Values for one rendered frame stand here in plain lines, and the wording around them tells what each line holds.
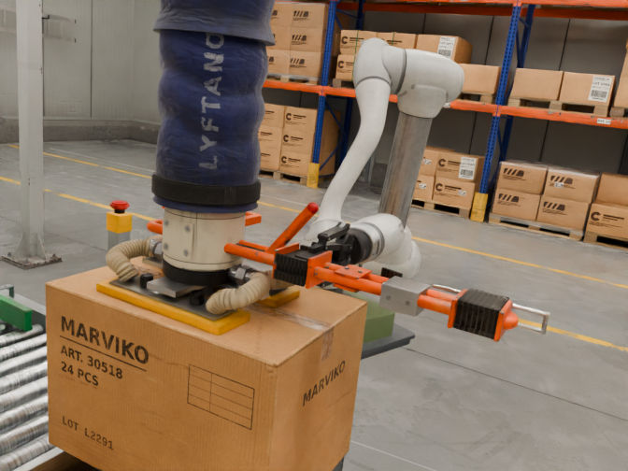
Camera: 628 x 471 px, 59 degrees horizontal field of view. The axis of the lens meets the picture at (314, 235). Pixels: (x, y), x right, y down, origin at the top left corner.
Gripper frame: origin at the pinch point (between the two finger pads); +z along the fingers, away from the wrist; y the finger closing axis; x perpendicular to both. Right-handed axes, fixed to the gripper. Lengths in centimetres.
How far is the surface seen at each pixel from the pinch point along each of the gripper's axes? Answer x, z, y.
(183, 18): 25, 11, -43
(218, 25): 19.1, 8.2, -42.4
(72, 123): 951, -651, 99
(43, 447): 67, 13, 65
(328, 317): -1.7, -7.7, 12.8
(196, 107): 22.0, 9.6, -27.6
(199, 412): 10.2, 17.9, 28.0
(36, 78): 336, -167, -16
